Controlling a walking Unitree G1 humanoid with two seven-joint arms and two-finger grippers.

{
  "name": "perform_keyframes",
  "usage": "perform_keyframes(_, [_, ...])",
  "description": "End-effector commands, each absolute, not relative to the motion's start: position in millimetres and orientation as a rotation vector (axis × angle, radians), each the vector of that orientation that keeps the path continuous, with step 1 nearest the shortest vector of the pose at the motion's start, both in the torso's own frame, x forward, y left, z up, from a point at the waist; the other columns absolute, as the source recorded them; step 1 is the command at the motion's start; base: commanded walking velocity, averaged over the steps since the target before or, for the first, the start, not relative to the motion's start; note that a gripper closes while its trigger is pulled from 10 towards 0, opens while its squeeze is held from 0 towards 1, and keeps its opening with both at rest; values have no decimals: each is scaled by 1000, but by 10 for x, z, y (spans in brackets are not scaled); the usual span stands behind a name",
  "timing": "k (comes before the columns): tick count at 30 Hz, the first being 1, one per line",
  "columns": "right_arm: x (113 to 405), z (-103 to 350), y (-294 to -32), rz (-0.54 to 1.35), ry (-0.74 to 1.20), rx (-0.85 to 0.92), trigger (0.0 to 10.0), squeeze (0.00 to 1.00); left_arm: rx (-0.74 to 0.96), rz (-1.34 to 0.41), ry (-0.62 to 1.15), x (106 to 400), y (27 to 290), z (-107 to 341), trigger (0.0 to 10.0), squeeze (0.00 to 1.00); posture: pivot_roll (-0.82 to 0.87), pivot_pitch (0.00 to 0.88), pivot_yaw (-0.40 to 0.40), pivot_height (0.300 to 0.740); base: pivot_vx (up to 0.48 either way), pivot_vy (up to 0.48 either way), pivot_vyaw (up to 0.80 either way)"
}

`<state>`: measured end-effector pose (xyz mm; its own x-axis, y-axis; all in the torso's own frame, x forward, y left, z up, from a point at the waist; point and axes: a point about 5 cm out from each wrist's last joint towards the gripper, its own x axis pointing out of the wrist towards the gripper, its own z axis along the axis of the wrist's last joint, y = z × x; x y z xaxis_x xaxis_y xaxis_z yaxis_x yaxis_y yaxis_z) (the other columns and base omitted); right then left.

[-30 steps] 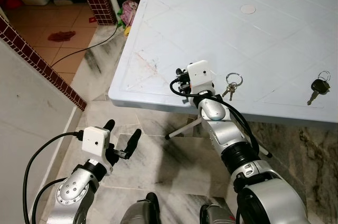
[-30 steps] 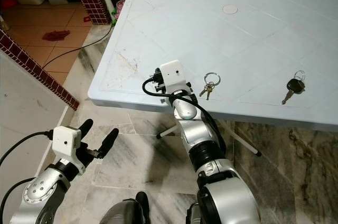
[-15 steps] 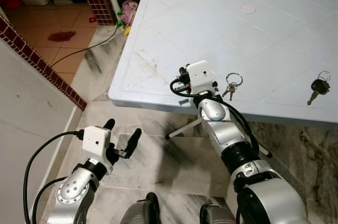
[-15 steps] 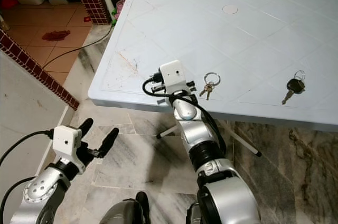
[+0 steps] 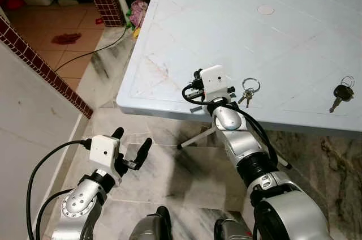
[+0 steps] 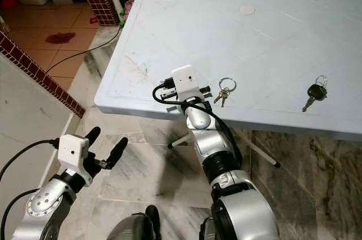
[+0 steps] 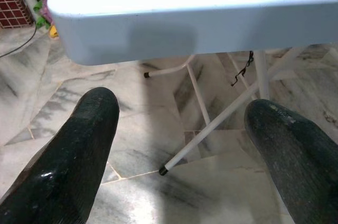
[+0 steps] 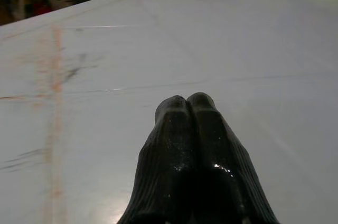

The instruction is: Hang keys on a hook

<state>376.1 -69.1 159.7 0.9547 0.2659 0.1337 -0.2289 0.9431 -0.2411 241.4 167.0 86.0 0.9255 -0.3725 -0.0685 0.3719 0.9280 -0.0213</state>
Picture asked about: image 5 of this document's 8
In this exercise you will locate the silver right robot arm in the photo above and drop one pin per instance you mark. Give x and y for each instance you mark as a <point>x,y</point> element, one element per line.
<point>237,138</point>

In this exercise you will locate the pale blue plastic table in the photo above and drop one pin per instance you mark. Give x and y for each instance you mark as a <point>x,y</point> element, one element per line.
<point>283,53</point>

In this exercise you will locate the grey robot left leg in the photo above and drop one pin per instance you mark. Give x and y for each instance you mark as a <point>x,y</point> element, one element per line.
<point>150,228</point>

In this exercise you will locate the grey robot leg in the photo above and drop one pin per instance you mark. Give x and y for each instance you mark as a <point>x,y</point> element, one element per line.
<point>150,228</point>
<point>232,231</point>

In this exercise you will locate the white round table cap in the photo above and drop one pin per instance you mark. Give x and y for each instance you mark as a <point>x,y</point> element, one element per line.
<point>265,9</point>

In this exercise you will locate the yellow plastic item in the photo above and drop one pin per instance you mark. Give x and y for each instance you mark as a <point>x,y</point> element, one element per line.
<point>136,32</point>

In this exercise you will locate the small red floor item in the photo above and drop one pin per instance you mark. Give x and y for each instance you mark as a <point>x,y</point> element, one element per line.
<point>99,21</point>

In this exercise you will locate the pink cloth bag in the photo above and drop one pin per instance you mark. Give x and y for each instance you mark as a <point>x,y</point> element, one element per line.
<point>138,13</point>

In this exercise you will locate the grey robot right leg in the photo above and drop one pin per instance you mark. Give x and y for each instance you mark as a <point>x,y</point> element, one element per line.
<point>232,231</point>

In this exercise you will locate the red plastic basin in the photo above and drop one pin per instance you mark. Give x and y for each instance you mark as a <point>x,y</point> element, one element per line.
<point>12,3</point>

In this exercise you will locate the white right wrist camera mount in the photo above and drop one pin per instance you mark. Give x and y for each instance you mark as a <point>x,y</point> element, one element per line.
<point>214,80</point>

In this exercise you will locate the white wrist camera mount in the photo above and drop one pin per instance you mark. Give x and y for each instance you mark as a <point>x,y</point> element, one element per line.
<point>103,150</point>
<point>214,80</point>

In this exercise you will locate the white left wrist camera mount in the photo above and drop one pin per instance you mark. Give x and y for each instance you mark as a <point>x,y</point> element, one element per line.
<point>103,150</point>

